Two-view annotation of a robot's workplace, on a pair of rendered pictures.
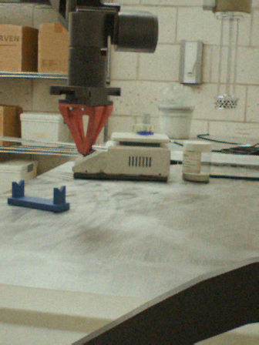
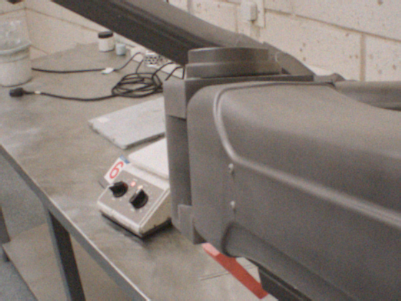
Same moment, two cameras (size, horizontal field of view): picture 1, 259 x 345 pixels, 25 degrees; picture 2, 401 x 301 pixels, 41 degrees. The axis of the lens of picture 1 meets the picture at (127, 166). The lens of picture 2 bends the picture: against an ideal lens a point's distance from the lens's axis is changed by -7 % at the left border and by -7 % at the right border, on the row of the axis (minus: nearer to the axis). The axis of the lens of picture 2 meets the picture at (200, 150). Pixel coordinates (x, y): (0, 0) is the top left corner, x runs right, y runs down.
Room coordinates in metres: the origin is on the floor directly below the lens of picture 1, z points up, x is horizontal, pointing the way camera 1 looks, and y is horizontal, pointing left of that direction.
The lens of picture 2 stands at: (0.52, 0.56, 1.28)
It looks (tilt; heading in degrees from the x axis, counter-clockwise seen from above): 26 degrees down; 318
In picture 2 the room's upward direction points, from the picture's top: 5 degrees counter-clockwise
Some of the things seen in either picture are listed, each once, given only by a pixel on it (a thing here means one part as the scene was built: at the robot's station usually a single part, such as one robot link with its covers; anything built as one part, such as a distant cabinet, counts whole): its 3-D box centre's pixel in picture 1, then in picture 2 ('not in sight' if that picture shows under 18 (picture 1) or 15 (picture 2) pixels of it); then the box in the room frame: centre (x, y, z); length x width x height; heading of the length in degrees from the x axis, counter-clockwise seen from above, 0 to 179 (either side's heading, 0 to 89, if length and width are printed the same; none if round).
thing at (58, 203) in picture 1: (38, 195); not in sight; (0.89, 0.14, 0.77); 0.10 x 0.03 x 0.04; 62
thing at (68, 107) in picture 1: (89, 122); not in sight; (0.87, 0.06, 0.89); 0.07 x 0.07 x 0.09; 63
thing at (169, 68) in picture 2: not in sight; (167, 61); (1.84, -0.52, 0.77); 0.40 x 0.06 x 0.04; 171
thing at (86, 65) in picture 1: (86, 73); not in sight; (0.86, 0.06, 0.96); 0.10 x 0.07 x 0.07; 153
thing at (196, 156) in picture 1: (196, 161); not in sight; (1.22, -0.15, 0.79); 0.06 x 0.06 x 0.08
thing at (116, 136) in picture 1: (139, 137); (172, 155); (1.24, -0.02, 0.83); 0.12 x 0.12 x 0.01; 0
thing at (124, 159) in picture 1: (126, 157); (164, 182); (1.24, 0.00, 0.79); 0.22 x 0.13 x 0.08; 90
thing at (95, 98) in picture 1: (82, 122); not in sight; (0.85, 0.07, 0.89); 0.07 x 0.07 x 0.09; 63
